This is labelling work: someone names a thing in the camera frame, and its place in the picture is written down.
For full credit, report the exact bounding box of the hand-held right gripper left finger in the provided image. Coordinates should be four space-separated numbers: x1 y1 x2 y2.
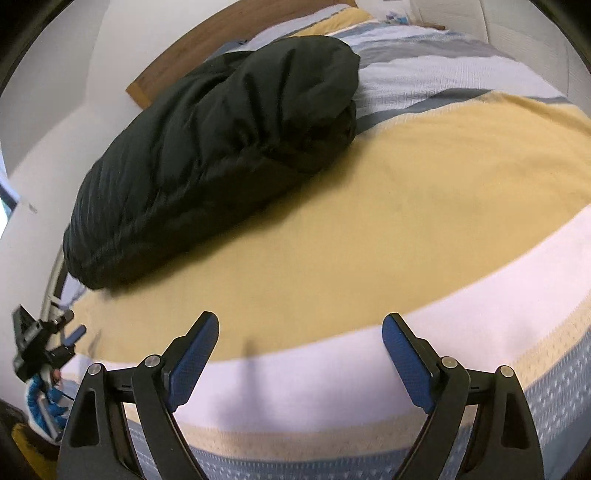
56 311 220 480

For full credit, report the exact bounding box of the white wardrobe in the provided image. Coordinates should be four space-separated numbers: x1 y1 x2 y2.
409 0 591 100

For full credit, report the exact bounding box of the wooden headboard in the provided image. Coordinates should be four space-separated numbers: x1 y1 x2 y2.
126 0 358 110

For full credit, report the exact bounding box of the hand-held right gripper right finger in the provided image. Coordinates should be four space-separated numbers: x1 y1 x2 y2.
381 312 546 480

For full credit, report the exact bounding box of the yellow cloth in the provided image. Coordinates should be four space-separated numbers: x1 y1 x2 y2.
9 422 61 480

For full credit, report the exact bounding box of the striped duvet bed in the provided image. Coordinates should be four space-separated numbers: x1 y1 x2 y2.
58 4 591 480

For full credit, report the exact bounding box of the window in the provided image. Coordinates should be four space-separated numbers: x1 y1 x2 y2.
0 178 21 222

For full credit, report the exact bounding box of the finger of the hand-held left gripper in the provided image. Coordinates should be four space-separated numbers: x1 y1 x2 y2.
62 324 88 346

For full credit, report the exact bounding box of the black puffer jacket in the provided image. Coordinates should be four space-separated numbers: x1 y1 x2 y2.
63 34 362 291

